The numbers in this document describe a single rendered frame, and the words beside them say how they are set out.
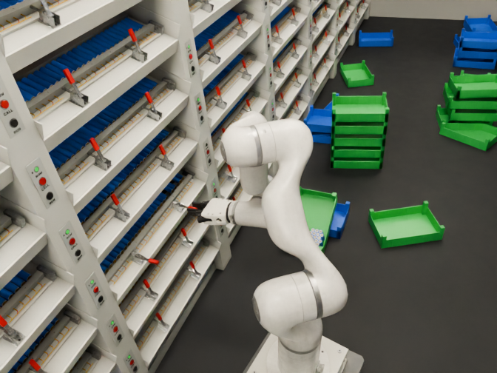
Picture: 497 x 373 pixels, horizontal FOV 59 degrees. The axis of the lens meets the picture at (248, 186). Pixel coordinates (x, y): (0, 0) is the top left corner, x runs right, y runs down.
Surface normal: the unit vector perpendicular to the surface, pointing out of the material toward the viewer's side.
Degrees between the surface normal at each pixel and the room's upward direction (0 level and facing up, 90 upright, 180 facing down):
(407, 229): 0
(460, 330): 0
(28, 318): 21
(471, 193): 0
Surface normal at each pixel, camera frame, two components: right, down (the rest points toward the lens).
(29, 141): 0.92, 0.18
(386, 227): -0.09, -0.77
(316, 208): -0.26, -0.40
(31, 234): 0.25, -0.66
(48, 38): 0.89, 0.44
